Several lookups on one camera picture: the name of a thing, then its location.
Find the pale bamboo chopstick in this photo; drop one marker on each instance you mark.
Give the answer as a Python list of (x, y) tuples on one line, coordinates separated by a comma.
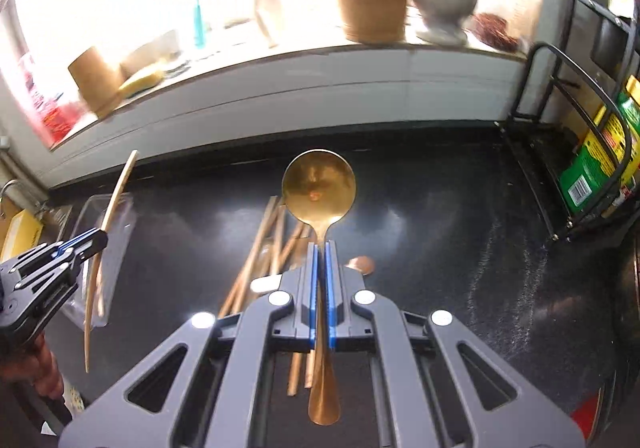
[(117, 193)]

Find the empty wooden cylinder holder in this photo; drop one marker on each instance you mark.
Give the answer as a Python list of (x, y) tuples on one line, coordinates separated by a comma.
[(95, 78)]

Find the clear plastic tray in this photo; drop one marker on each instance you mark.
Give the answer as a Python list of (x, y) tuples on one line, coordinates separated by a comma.
[(125, 228)]

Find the red detergent bottle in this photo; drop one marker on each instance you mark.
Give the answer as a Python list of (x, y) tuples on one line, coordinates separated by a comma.
[(60, 120)]

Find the yellow cardboard box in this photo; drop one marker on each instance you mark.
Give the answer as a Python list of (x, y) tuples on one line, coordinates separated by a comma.
[(20, 233)]

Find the teal brush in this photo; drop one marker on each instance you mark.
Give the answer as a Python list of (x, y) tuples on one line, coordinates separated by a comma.
[(200, 25)]

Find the clear glass jar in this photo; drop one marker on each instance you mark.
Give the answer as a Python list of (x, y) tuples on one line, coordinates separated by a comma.
[(187, 18)]

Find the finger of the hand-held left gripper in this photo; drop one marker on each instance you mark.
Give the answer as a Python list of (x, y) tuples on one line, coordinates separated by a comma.
[(45, 288), (75, 245)]

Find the person's left hand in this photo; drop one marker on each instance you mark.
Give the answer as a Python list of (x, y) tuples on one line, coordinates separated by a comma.
[(40, 368)]

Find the yellow sponge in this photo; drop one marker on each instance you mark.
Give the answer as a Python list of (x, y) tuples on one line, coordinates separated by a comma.
[(142, 84)]

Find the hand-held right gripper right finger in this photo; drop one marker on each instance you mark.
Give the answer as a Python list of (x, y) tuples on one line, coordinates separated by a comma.
[(331, 298)]

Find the dried red chilies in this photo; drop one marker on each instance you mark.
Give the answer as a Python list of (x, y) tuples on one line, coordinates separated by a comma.
[(497, 33)]

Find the cream box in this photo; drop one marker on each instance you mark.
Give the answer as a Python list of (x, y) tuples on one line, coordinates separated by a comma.
[(147, 55)]

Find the gold metal spoon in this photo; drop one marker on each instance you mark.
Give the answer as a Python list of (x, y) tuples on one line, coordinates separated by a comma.
[(319, 188)]

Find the black stove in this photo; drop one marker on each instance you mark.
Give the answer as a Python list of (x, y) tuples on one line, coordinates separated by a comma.
[(627, 328)]

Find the green box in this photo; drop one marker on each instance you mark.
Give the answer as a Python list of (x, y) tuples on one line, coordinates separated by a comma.
[(590, 168)]

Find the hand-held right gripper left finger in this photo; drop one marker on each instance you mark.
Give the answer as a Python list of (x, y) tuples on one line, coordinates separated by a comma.
[(313, 298)]

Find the bunch of wooden chopsticks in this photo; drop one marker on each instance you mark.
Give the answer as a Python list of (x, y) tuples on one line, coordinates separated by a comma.
[(276, 238)]

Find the grey stone mortar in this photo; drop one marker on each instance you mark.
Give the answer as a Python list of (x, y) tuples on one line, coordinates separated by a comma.
[(445, 3)]

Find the translucent brown spoon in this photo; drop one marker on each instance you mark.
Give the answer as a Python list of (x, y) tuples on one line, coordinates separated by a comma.
[(362, 266)]

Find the metal faucet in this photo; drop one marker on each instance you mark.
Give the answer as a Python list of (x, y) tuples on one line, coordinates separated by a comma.
[(15, 188)]

